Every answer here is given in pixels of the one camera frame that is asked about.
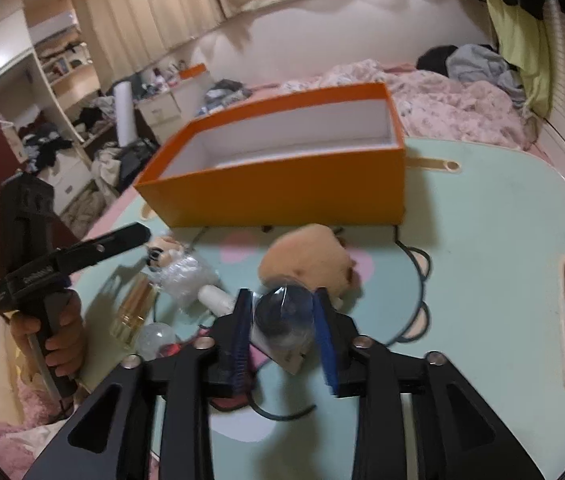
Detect tan hamster plush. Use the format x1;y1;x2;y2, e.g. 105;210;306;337
258;224;363;306

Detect white drawer cabinet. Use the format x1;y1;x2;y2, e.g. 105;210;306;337
135;77;213;146

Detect white open shelf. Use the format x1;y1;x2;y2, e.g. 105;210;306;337
25;10;113;146

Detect black crumpled cloth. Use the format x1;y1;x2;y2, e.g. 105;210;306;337
417;45;458;78

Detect grey striped clothing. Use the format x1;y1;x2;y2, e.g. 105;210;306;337
204;79;253;113

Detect white foam roll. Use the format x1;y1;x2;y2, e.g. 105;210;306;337
114;80;139;147

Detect white tube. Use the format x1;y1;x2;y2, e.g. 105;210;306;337
197;284;237;317

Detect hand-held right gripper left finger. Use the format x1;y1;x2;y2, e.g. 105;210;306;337
22;287;256;480

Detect grey crumpled clothes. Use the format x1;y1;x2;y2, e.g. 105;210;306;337
445;44;526;106

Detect pink floral blanket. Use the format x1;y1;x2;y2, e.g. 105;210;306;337
280;59;538;151

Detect pile of light clothes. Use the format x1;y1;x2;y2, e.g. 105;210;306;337
90;137;160;196

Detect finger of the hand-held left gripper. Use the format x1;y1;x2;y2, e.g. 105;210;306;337
57;222;152;274

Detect black item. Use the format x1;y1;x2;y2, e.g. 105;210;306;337
250;282;326;375

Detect person's left hand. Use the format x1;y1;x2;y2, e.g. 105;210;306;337
10;290;86;381

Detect large orange cardboard box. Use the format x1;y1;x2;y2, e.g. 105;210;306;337
133;81;407;229

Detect bubble wrap packet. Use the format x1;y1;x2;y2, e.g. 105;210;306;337
155;252;219;308

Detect small plush doll keychain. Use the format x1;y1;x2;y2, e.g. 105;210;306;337
143;236;188;272

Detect yellow-green hanging garment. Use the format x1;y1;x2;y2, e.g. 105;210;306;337
485;0;553;116

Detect clear plastic ball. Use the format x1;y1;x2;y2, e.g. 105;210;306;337
135;322;179;361

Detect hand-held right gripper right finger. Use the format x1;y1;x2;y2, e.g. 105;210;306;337
313;287;546;480

